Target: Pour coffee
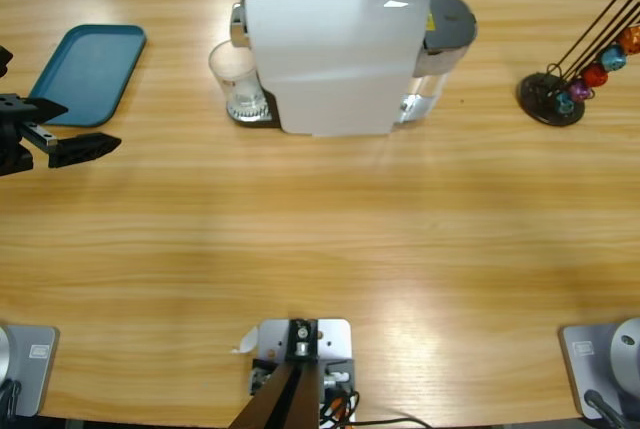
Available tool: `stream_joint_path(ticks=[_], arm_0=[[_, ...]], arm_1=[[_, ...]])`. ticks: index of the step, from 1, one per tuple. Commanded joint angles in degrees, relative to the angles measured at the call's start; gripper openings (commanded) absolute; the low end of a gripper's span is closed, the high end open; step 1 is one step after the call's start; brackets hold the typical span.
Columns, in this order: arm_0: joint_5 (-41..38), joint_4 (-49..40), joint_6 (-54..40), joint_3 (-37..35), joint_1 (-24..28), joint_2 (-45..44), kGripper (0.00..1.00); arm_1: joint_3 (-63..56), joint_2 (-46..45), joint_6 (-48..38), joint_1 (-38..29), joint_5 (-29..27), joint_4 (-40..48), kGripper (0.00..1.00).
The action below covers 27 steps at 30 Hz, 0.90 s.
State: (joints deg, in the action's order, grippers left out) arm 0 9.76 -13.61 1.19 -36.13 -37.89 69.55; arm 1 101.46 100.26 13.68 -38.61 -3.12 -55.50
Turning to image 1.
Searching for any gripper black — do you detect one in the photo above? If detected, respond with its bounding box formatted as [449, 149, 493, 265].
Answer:
[0, 93, 123, 179]

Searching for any clear glass cup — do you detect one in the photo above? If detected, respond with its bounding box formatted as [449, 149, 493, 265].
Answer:
[207, 40, 267, 119]

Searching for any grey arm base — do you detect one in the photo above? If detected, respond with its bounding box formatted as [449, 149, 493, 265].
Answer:
[558, 317, 640, 421]
[0, 323, 61, 419]

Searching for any white capsule coffee machine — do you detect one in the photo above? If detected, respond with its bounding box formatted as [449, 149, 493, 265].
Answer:
[228, 0, 432, 139]

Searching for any red coffee capsule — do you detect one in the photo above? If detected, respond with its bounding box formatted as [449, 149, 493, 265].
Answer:
[582, 63, 609, 89]

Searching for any purple coffee capsule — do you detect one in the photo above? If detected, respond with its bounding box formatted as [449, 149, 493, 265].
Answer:
[568, 79, 594, 103]

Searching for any blue coffee capsule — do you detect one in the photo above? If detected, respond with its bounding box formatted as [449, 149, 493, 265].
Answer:
[599, 46, 627, 71]

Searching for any orange coffee capsule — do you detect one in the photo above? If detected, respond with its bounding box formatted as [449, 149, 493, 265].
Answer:
[617, 23, 640, 56]

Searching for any teal plastic tray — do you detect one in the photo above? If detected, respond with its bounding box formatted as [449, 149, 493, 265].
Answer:
[27, 23, 148, 128]

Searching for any black capsule holder with rods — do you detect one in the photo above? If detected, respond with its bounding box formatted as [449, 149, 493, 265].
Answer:
[518, 0, 640, 127]

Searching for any metal drip tray grate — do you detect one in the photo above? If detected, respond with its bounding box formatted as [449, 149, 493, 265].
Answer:
[225, 97, 281, 129]

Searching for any white paper tab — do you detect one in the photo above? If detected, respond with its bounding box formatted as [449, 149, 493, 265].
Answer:
[229, 326, 260, 355]

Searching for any black base cable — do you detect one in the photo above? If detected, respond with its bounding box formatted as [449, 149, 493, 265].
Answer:
[583, 388, 629, 429]
[0, 379, 24, 419]

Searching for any dark camera post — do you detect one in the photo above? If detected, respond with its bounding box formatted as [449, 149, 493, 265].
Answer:
[228, 318, 322, 429]

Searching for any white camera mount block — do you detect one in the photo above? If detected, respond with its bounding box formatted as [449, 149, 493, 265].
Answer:
[248, 317, 357, 425]

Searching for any orange black cable bundle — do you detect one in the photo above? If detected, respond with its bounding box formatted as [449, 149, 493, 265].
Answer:
[319, 388, 361, 429]

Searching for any thin black cable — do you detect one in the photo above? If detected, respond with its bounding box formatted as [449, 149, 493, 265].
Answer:
[349, 416, 434, 429]

